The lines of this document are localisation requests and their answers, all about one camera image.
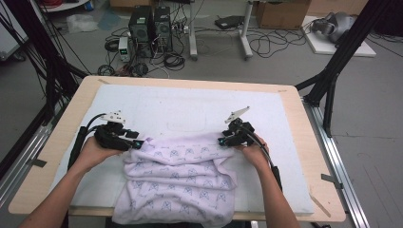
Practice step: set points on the large black computer tower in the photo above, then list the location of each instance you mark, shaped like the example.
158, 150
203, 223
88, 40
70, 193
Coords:
141, 30

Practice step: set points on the slim black computer tower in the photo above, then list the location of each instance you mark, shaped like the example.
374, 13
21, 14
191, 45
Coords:
163, 28

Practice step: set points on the lavender patterned towel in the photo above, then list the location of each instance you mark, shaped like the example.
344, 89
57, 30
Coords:
177, 183

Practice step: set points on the brown cardboard box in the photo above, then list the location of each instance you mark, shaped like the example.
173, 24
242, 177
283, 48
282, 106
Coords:
282, 14

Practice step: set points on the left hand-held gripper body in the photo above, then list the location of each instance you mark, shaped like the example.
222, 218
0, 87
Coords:
109, 137

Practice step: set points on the black metal frame stand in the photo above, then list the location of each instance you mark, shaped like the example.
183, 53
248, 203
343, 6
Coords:
41, 47
342, 53

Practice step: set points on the grey helmet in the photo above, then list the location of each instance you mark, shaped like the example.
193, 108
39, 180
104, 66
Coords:
337, 25

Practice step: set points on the thin wooden stick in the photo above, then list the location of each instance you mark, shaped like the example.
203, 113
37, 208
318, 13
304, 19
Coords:
321, 205

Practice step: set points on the clear plastic bag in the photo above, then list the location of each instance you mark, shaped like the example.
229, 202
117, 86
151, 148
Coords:
81, 22

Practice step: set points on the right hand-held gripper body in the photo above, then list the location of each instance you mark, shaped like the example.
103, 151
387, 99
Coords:
242, 133

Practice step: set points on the aluminium rail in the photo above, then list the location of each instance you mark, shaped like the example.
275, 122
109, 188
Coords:
25, 152
339, 164

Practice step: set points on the person's left hand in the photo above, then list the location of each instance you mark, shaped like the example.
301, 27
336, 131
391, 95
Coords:
93, 155

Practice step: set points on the grey tape piece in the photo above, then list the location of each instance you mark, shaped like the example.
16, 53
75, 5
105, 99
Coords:
37, 162
331, 180

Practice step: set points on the white desk leg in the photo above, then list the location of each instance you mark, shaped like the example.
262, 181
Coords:
192, 31
245, 34

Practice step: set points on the person's right hand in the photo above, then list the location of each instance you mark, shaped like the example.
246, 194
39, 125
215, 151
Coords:
255, 155

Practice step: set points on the white foam mat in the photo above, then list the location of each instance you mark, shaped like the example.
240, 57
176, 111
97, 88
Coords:
177, 104

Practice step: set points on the white floor board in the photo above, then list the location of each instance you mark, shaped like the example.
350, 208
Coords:
326, 47

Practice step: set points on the white power supply box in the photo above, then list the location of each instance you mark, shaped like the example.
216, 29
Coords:
124, 49

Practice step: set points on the black flat device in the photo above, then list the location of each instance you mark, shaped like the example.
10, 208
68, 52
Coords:
229, 22

